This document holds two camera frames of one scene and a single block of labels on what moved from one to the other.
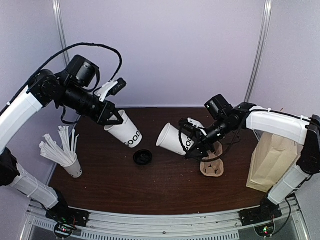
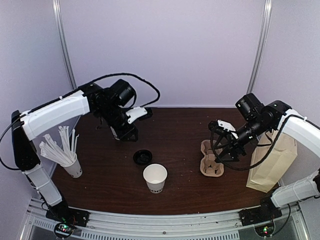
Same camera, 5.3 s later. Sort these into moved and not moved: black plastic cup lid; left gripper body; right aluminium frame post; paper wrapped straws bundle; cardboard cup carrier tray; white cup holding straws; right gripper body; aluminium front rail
Moved: left gripper body; right gripper body
Not moved: right aluminium frame post; white cup holding straws; cardboard cup carrier tray; paper wrapped straws bundle; black plastic cup lid; aluminium front rail
